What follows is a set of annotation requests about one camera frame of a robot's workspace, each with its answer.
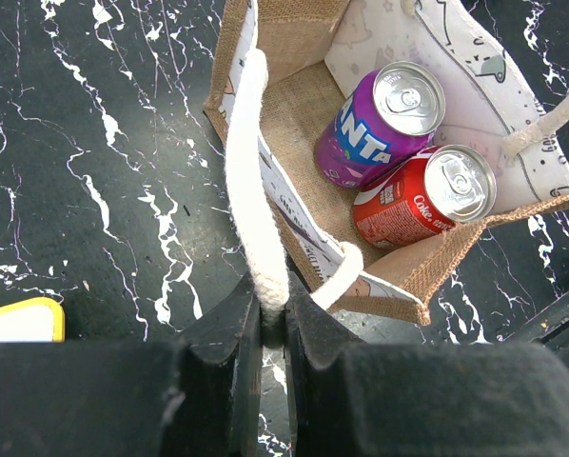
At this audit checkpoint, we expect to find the small whiteboard yellow frame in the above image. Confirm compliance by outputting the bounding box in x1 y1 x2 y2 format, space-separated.
0 297 65 343

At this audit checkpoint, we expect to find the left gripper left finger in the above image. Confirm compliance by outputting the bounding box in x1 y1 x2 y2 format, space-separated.
0 276 262 456

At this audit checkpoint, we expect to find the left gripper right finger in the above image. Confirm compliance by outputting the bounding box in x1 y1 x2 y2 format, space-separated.
284 275 569 456

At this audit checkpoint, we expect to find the brown canvas tote bag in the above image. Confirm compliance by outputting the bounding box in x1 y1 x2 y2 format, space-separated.
205 1 569 326

